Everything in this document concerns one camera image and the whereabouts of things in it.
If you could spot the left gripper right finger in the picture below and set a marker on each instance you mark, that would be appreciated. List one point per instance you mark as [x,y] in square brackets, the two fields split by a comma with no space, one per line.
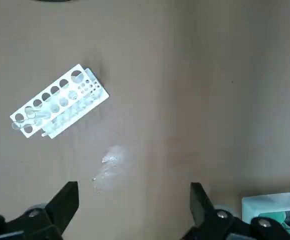
[222,225]

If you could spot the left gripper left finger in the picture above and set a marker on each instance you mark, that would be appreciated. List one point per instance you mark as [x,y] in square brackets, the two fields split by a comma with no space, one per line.
[35,225]

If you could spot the green cloth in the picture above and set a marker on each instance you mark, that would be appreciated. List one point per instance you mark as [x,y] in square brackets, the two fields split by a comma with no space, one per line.
[272,217]

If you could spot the white plastic box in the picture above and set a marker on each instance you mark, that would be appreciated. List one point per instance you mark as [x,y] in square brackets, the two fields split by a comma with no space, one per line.
[250,205]

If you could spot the white test tube rack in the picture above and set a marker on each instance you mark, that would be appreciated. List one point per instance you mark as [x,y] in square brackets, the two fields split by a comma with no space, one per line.
[98,96]

